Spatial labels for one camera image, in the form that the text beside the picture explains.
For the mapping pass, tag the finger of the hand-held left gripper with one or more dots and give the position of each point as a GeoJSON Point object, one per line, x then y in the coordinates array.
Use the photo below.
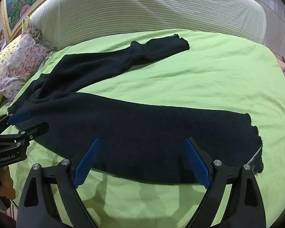
{"type": "Point", "coordinates": [35, 129]}
{"type": "Point", "coordinates": [20, 117]}

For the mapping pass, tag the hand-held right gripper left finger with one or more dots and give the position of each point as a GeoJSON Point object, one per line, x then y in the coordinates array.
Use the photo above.
{"type": "Point", "coordinates": [87, 161]}

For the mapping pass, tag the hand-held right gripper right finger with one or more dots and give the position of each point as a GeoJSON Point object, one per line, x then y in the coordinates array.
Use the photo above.
{"type": "Point", "coordinates": [197, 161]}

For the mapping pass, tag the black pants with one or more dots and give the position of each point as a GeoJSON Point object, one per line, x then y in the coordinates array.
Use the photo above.
{"type": "Point", "coordinates": [133, 133]}

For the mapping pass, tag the person's left forearm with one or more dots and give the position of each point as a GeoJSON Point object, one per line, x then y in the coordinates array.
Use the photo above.
{"type": "Point", "coordinates": [9, 222]}

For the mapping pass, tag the person's left hand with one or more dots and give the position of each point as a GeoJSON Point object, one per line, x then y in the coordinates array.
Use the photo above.
{"type": "Point", "coordinates": [7, 185]}

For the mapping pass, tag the pink floral pillow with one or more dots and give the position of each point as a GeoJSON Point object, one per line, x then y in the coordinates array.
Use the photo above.
{"type": "Point", "coordinates": [21, 59]}

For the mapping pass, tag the yellow printed pillow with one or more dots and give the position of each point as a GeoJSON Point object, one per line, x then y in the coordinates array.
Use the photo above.
{"type": "Point", "coordinates": [2, 54]}

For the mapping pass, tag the green bed sheet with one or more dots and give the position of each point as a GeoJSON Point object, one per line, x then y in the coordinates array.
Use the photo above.
{"type": "Point", "coordinates": [204, 80]}

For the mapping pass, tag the gold framed floral painting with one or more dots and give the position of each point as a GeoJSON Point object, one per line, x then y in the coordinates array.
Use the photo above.
{"type": "Point", "coordinates": [19, 7]}

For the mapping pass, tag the striped padded headboard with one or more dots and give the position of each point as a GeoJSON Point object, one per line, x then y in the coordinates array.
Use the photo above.
{"type": "Point", "coordinates": [144, 9]}

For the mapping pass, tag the colourful wall sticker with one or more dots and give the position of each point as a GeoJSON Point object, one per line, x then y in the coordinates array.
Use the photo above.
{"type": "Point", "coordinates": [1, 39]}

